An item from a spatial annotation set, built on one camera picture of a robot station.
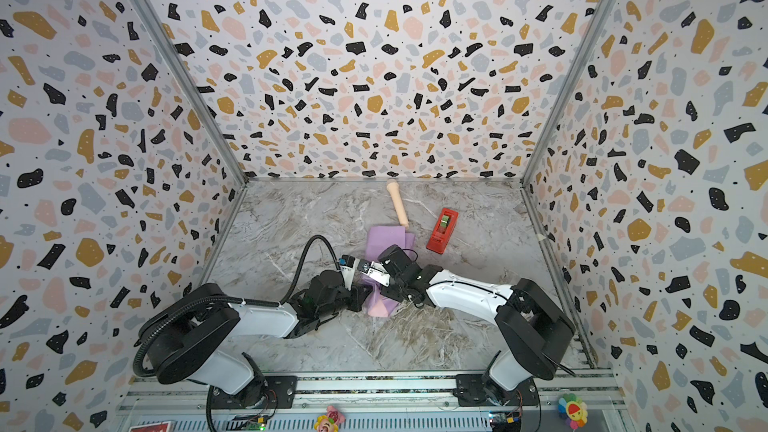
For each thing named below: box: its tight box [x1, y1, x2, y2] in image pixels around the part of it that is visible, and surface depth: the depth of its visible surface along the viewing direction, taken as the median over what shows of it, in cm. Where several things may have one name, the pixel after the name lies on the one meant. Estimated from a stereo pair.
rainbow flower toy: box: [558, 393, 588, 430], surface depth 73 cm
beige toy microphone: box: [386, 179, 409, 229], surface depth 115 cm
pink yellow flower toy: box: [313, 405, 345, 432], surface depth 69 cm
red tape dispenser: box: [426, 208, 459, 255], surface depth 102 cm
